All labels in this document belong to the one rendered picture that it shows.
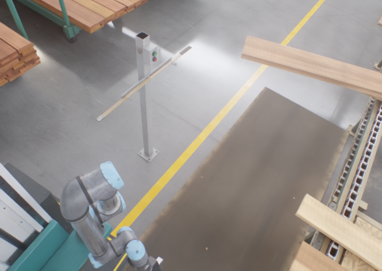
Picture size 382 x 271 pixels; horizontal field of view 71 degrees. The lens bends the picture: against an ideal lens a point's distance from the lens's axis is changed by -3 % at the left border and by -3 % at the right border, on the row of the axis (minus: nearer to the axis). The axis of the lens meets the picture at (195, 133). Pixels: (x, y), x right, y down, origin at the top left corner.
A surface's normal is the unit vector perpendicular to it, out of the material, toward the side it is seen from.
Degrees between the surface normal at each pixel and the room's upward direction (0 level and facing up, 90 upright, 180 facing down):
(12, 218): 90
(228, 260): 0
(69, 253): 0
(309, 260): 0
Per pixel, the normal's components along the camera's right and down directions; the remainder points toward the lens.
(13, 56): 0.82, 0.52
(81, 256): 0.11, -0.58
